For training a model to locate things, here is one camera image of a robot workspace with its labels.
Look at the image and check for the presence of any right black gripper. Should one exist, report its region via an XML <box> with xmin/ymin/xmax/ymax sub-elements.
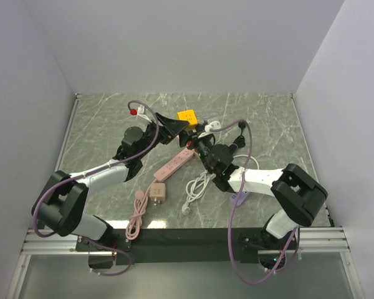
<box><xmin>180</xmin><ymin>121</ymin><xmax>214</xmax><ymax>174</ymax></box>

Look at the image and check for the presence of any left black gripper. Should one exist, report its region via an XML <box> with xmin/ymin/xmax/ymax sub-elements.
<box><xmin>137</xmin><ymin>112</ymin><xmax>189</xmax><ymax>159</ymax></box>

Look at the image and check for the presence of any yellow cube socket adapter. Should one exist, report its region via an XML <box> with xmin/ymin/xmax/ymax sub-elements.
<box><xmin>176</xmin><ymin>109</ymin><xmax>198</xmax><ymax>131</ymax></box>

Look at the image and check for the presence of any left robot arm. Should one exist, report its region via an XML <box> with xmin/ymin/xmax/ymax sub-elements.
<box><xmin>31</xmin><ymin>113</ymin><xmax>189</xmax><ymax>250</ymax></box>

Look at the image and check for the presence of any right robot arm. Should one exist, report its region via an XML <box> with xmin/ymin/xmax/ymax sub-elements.
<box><xmin>179</xmin><ymin>121</ymin><xmax>328</xmax><ymax>249</ymax></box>

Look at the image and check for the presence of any beige red power strip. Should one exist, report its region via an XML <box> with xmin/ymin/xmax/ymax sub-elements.
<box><xmin>187</xmin><ymin>141</ymin><xmax>203</xmax><ymax>158</ymax></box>

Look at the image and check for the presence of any pink cube adapter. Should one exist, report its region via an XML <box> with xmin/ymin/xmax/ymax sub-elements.
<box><xmin>149</xmin><ymin>183</ymin><xmax>166</xmax><ymax>205</ymax></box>

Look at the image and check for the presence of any purple power strip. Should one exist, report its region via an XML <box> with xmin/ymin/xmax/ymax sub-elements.
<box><xmin>229</xmin><ymin>191</ymin><xmax>250</xmax><ymax>207</ymax></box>

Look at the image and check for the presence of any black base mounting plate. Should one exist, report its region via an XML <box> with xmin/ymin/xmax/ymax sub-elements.
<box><xmin>75</xmin><ymin>227</ymin><xmax>300</xmax><ymax>266</ymax></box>

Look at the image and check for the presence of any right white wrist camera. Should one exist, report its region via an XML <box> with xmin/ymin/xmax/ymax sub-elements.
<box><xmin>204</xmin><ymin>120</ymin><xmax>221</xmax><ymax>132</ymax></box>

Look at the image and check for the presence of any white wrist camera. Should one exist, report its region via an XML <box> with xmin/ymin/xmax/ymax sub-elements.
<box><xmin>204</xmin><ymin>120</ymin><xmax>221</xmax><ymax>132</ymax></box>
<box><xmin>128</xmin><ymin>105</ymin><xmax>151</xmax><ymax>125</ymax></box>

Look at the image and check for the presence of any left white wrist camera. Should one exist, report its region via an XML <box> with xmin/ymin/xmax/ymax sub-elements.
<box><xmin>128</xmin><ymin>105</ymin><xmax>151</xmax><ymax>125</ymax></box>

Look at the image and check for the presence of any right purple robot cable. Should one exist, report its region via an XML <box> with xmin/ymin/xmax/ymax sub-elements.
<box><xmin>218</xmin><ymin>120</ymin><xmax>302</xmax><ymax>286</ymax></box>

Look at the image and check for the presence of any black power cable with plug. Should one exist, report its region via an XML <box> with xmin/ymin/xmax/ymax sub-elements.
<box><xmin>227</xmin><ymin>120</ymin><xmax>249</xmax><ymax>156</ymax></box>

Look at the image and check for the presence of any white coiled power cable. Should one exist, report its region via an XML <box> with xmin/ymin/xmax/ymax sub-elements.
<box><xmin>181</xmin><ymin>154</ymin><xmax>260</xmax><ymax>217</ymax></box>

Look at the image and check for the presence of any pink coiled cable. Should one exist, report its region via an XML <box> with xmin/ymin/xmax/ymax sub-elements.
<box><xmin>125</xmin><ymin>179</ymin><xmax>158</xmax><ymax>241</ymax></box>

